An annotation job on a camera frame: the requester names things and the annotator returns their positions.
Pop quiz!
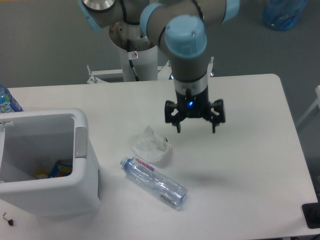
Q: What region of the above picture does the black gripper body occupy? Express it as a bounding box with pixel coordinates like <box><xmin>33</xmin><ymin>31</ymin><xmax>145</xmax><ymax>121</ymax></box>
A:
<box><xmin>174</xmin><ymin>78</ymin><xmax>211</xmax><ymax>119</ymax></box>

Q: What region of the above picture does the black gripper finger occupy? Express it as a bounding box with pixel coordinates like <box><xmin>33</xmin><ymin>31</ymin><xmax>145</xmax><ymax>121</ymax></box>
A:
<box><xmin>164</xmin><ymin>100</ymin><xmax>185</xmax><ymax>133</ymax></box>
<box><xmin>204</xmin><ymin>99</ymin><xmax>226</xmax><ymax>133</ymax></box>

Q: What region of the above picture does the clear plastic water bottle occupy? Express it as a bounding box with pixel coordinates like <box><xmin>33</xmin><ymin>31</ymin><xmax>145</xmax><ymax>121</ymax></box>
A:
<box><xmin>120</xmin><ymin>156</ymin><xmax>188</xmax><ymax>208</ymax></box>

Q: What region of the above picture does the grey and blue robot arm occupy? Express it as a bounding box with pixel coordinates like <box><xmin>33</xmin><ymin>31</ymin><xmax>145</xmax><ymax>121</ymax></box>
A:
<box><xmin>78</xmin><ymin>0</ymin><xmax>240</xmax><ymax>128</ymax></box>

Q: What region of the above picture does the white plastic trash can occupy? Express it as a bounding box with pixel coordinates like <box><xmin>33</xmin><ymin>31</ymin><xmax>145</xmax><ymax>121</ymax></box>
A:
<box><xmin>0</xmin><ymin>108</ymin><xmax>101</xmax><ymax>217</ymax></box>

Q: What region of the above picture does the blue plastic bag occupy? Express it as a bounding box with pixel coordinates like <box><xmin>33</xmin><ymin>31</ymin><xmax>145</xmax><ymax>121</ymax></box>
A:
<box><xmin>262</xmin><ymin>0</ymin><xmax>308</xmax><ymax>31</ymax></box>

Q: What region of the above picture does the blue and yellow snack wrapper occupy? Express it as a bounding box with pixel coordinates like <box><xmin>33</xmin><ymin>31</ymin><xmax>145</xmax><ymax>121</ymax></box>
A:
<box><xmin>34</xmin><ymin>159</ymin><xmax>73</xmax><ymax>180</ymax></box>

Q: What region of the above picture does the black device at table edge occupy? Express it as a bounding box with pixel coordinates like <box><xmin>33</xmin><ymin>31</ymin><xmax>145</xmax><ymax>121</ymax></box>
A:
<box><xmin>302</xmin><ymin>202</ymin><xmax>320</xmax><ymax>229</ymax></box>

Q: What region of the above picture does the blue labelled bottle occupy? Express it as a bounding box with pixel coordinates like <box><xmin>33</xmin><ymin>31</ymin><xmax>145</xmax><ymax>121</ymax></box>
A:
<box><xmin>0</xmin><ymin>84</ymin><xmax>24</xmax><ymax>114</ymax></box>

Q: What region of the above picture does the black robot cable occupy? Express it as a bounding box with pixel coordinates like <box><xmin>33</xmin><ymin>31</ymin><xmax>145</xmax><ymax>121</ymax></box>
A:
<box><xmin>126</xmin><ymin>39</ymin><xmax>140</xmax><ymax>82</ymax></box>

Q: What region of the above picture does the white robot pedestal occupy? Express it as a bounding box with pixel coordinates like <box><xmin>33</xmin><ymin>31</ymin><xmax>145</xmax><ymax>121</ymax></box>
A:
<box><xmin>86</xmin><ymin>22</ymin><xmax>215</xmax><ymax>85</ymax></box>

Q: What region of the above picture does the white frame at right edge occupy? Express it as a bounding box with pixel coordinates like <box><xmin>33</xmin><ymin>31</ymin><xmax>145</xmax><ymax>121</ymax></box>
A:
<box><xmin>295</xmin><ymin>85</ymin><xmax>320</xmax><ymax>132</ymax></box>

